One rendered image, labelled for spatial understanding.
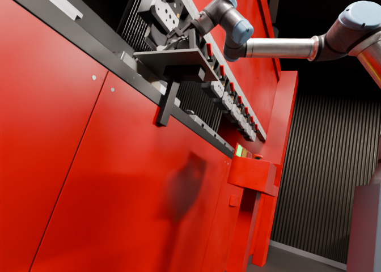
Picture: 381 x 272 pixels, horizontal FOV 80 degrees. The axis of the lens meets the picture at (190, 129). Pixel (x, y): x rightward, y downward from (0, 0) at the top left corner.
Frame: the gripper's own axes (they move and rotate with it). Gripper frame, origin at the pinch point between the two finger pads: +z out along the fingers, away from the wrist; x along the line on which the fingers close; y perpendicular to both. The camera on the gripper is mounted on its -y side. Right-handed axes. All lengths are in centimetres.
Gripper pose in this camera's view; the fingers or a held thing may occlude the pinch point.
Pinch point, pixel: (161, 66)
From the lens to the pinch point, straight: 90.9
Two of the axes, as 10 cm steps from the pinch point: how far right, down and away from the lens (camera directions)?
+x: -4.5, -3.3, -8.3
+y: -4.8, -7.0, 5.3
